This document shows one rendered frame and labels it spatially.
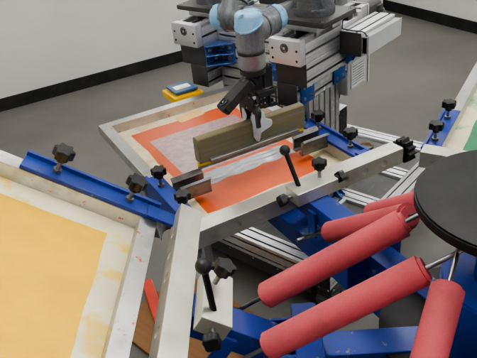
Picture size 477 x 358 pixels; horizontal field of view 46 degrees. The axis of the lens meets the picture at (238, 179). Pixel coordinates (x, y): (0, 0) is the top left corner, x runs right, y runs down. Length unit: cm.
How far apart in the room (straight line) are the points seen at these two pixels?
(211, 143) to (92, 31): 381
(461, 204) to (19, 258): 75
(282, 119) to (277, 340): 85
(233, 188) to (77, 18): 375
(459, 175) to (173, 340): 54
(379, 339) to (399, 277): 23
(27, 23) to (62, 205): 399
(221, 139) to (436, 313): 89
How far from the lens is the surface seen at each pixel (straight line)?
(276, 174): 171
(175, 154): 189
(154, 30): 549
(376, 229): 101
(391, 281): 92
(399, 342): 112
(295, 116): 169
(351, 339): 111
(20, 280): 106
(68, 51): 527
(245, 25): 150
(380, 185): 305
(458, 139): 192
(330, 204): 142
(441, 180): 100
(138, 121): 212
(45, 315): 102
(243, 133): 161
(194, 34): 232
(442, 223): 89
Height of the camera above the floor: 184
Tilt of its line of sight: 31 degrees down
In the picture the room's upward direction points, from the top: 6 degrees counter-clockwise
